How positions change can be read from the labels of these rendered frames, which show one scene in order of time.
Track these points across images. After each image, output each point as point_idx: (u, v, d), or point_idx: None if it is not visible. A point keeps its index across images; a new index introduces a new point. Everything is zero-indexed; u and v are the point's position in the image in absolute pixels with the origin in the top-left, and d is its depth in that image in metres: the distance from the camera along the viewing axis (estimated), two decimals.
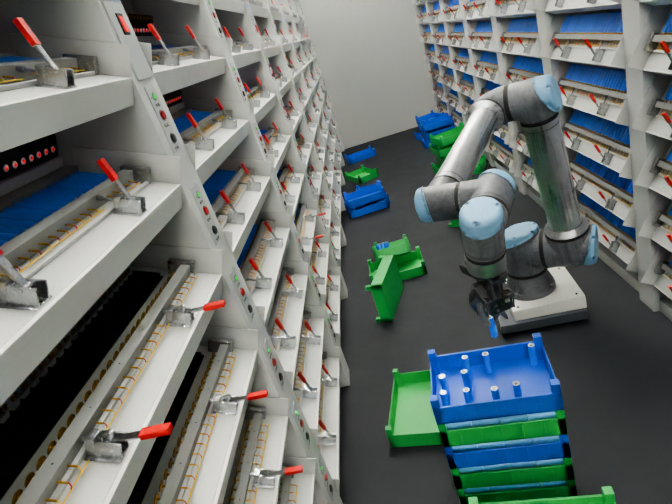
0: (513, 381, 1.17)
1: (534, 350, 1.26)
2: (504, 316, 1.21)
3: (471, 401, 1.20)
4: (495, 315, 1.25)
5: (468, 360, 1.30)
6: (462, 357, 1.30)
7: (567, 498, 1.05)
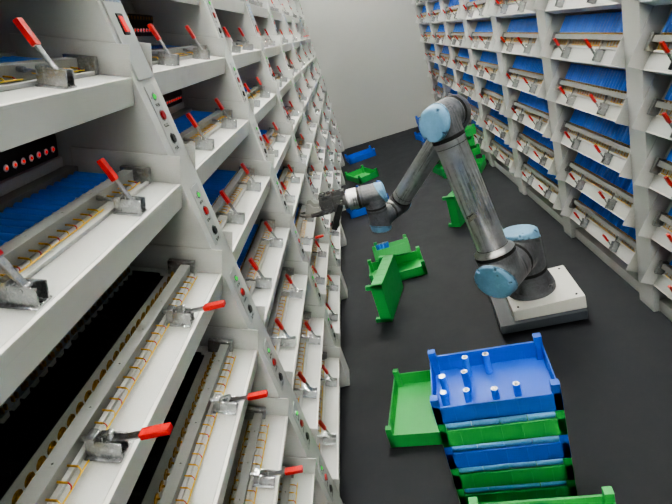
0: (513, 381, 1.17)
1: None
2: (306, 207, 2.05)
3: (471, 401, 1.20)
4: (304, 214, 2.07)
5: (468, 360, 1.30)
6: (462, 357, 1.30)
7: (567, 498, 1.05)
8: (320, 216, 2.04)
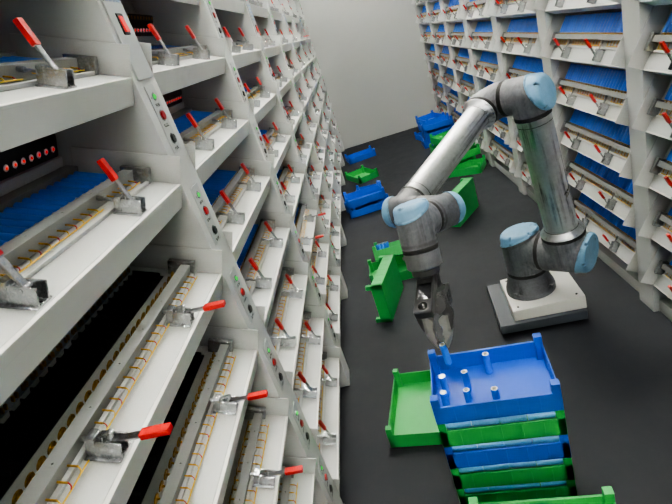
0: (440, 342, 1.24)
1: None
2: (434, 328, 1.27)
3: (471, 401, 1.20)
4: (437, 340, 1.24)
5: None
6: None
7: (567, 498, 1.05)
8: (416, 319, 1.23)
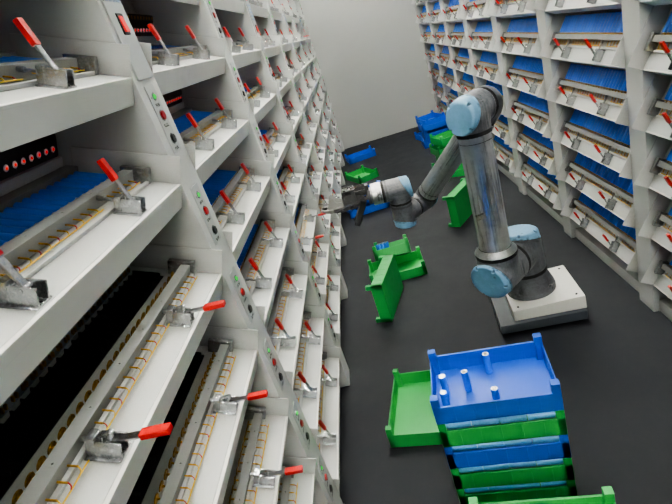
0: None
1: None
2: (329, 203, 1.98)
3: None
4: (326, 210, 2.00)
5: None
6: None
7: (567, 498, 1.05)
8: (343, 211, 1.97)
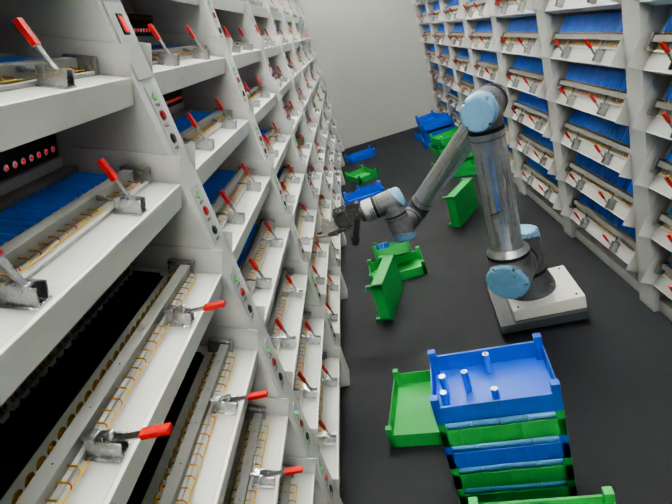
0: None
1: None
2: (322, 227, 1.92)
3: None
4: (320, 234, 1.95)
5: None
6: None
7: (567, 498, 1.05)
8: (338, 234, 1.91)
